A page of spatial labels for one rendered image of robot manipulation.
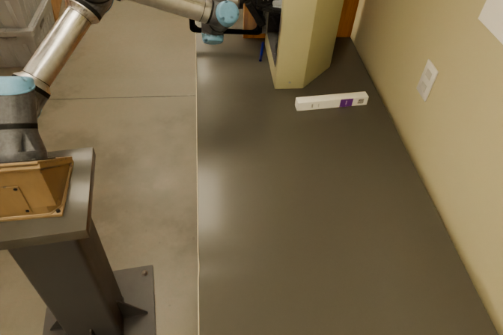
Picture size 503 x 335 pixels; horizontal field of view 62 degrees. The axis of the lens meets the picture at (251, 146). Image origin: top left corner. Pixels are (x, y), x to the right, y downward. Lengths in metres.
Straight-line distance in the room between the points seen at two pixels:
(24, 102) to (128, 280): 1.20
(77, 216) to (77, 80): 2.22
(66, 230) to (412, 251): 0.93
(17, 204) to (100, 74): 2.25
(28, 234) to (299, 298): 0.73
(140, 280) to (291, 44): 1.32
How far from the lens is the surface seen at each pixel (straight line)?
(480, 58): 1.23
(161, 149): 2.71
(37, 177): 1.17
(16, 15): 3.43
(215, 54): 1.80
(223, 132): 1.43
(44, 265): 1.51
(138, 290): 2.16
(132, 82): 3.28
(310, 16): 1.48
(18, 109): 1.23
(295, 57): 1.55
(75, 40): 1.43
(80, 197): 1.31
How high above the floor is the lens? 1.92
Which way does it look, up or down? 45 degrees down
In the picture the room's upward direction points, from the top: 4 degrees clockwise
